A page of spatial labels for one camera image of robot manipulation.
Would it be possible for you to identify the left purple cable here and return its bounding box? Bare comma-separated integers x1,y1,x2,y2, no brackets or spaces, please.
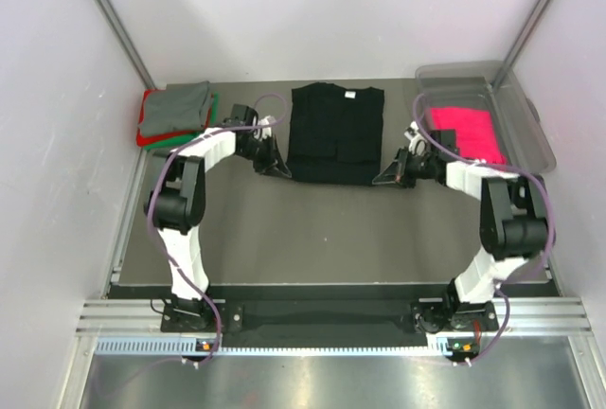
144,92,289,364

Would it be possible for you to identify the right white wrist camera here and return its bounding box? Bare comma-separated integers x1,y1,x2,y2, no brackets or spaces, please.
404,121,427,155

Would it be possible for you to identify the clear plastic bin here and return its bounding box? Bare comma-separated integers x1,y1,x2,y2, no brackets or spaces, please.
416,61,556,173

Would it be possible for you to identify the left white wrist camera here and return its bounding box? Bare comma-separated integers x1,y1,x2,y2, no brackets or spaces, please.
253,116,276,141

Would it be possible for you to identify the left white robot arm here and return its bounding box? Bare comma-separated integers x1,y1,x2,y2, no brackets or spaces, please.
144,104,292,333

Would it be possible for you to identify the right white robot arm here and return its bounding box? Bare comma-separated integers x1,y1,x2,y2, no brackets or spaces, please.
372,125,549,334

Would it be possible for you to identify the left aluminium frame post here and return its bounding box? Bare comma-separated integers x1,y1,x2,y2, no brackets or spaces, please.
94,0,156,89

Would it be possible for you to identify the folded red t shirt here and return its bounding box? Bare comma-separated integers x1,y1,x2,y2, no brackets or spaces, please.
135,89,214,148

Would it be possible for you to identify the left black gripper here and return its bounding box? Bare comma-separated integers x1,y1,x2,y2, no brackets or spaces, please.
237,132,290,178

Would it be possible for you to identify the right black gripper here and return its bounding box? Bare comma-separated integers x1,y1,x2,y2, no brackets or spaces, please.
374,146,438,189

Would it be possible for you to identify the purple cable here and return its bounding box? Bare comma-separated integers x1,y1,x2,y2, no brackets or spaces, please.
144,92,289,364
412,92,556,366

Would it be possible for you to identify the black t shirt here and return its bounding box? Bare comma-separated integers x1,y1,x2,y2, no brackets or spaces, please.
287,82,384,187

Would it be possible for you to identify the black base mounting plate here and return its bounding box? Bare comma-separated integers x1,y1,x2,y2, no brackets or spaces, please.
185,284,499,347

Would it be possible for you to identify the folded green t shirt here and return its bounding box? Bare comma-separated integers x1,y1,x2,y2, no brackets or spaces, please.
144,91,222,151

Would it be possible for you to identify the folded grey t shirt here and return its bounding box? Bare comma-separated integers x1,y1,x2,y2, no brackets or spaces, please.
138,81,212,137

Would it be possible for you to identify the aluminium frame post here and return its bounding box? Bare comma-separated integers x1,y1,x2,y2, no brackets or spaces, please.
491,0,554,92
94,0,156,89

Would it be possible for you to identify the aluminium rail frame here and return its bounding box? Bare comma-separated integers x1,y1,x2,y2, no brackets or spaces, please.
58,297,605,408

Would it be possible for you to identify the pink t shirt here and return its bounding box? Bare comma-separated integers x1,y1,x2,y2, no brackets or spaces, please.
429,106,508,165

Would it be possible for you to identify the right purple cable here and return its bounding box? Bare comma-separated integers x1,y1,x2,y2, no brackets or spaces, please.
412,92,556,366

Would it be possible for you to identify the slotted cable duct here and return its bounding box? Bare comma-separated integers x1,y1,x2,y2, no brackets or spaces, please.
95,337,472,358

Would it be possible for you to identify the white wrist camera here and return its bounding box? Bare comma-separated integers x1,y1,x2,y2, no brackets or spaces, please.
404,121,427,155
253,116,276,141

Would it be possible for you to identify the right aluminium frame post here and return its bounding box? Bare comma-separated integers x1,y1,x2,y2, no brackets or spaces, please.
491,0,554,92

